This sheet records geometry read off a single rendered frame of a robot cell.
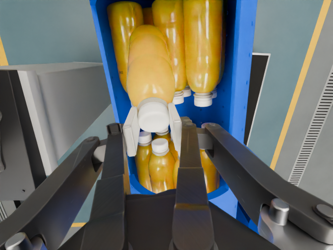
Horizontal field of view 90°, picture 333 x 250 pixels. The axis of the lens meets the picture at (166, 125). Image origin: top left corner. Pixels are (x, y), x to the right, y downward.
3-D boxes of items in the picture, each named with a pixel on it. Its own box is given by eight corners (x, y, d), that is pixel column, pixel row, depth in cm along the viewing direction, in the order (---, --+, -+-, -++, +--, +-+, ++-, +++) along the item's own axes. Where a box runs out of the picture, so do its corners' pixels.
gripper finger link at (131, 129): (136, 156, 15) (128, 157, 15) (140, 128, 22) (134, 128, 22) (130, 126, 14) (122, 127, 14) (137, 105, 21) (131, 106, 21)
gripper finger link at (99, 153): (124, 160, 14) (86, 165, 13) (131, 135, 18) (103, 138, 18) (120, 144, 13) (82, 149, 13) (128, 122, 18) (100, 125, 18)
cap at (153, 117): (153, 94, 19) (154, 105, 18) (174, 110, 22) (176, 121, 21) (131, 112, 21) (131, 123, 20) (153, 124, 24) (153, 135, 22)
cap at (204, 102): (213, 96, 34) (213, 105, 35) (210, 93, 38) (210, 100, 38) (194, 98, 35) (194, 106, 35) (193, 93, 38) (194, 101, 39)
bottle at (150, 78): (146, 14, 29) (153, 79, 17) (172, 43, 33) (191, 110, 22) (121, 43, 32) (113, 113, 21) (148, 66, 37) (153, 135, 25)
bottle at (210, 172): (214, 213, 43) (216, 151, 36) (188, 206, 46) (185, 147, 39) (217, 193, 49) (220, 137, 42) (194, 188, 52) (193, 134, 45)
